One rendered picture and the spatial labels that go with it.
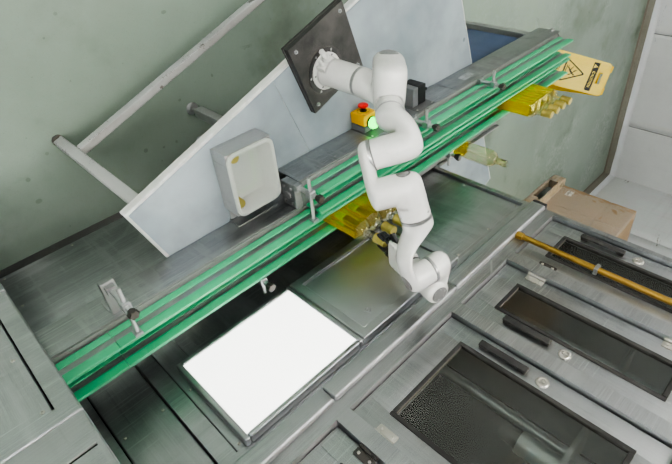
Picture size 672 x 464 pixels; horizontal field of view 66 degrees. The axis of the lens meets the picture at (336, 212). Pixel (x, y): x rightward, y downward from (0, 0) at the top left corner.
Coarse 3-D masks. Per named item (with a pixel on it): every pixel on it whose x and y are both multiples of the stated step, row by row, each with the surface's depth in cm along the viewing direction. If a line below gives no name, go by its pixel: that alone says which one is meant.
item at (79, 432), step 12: (72, 420) 98; (84, 420) 98; (60, 432) 96; (72, 432) 96; (84, 432) 96; (96, 432) 96; (36, 444) 95; (48, 444) 94; (60, 444) 94; (72, 444) 94; (84, 444) 94; (96, 444) 94; (24, 456) 93; (36, 456) 93; (48, 456) 93; (60, 456) 92; (72, 456) 92; (84, 456) 92; (96, 456) 92; (108, 456) 92
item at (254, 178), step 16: (256, 144) 158; (272, 144) 162; (240, 160) 165; (256, 160) 170; (272, 160) 166; (240, 176) 167; (256, 176) 172; (272, 176) 170; (240, 192) 170; (256, 192) 174; (272, 192) 173; (240, 208) 163; (256, 208) 168
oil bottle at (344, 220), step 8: (344, 208) 180; (328, 216) 180; (336, 216) 177; (344, 216) 176; (352, 216) 176; (336, 224) 179; (344, 224) 175; (352, 224) 172; (360, 224) 172; (368, 224) 173; (344, 232) 177; (352, 232) 174; (360, 232) 171
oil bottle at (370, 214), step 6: (348, 204) 181; (354, 204) 180; (360, 204) 180; (348, 210) 180; (354, 210) 178; (360, 210) 177; (366, 210) 177; (372, 210) 177; (360, 216) 176; (366, 216) 174; (372, 216) 174; (378, 216) 175; (372, 222) 174; (372, 228) 175
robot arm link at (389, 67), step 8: (376, 56) 152; (384, 56) 149; (392, 56) 149; (400, 56) 151; (376, 64) 146; (384, 64) 144; (392, 64) 144; (400, 64) 145; (376, 72) 144; (384, 72) 142; (392, 72) 142; (400, 72) 142; (376, 80) 144; (384, 80) 142; (392, 80) 142; (400, 80) 143; (376, 88) 145; (384, 88) 144; (392, 88) 143; (400, 88) 144; (376, 96) 146; (384, 96) 145; (392, 96) 144; (400, 96) 145; (376, 104) 146
